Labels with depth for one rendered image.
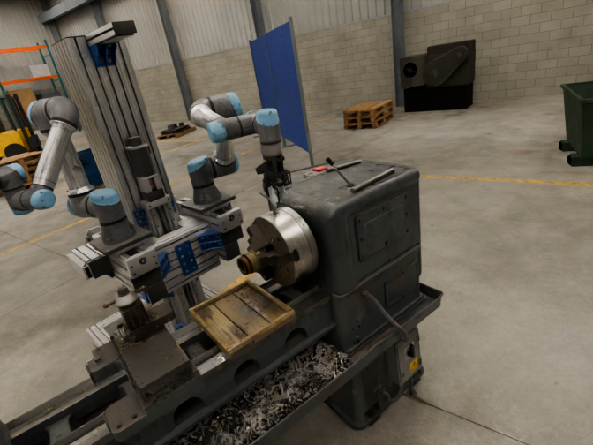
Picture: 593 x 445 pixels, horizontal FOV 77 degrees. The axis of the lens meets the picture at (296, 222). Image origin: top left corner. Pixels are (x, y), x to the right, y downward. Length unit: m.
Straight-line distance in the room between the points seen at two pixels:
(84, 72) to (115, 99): 0.16
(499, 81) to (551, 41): 1.28
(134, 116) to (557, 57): 10.06
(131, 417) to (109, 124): 1.29
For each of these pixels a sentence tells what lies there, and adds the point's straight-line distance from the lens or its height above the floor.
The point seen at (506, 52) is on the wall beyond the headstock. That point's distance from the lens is 11.19.
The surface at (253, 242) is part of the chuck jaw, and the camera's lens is 1.54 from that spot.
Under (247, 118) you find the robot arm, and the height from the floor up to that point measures 1.63.
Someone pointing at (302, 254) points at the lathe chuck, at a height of 1.10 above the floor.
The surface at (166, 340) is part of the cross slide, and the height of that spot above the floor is 0.97.
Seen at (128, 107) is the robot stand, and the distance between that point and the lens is 2.07.
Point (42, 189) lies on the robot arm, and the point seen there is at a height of 1.50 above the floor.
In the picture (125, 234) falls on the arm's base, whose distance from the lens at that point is 1.88.
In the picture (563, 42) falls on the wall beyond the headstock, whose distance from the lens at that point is 11.06.
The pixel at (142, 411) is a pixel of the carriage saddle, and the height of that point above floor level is 0.90.
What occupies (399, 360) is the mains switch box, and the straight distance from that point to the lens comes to 2.05.
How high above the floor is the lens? 1.80
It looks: 24 degrees down
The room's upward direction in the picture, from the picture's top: 10 degrees counter-clockwise
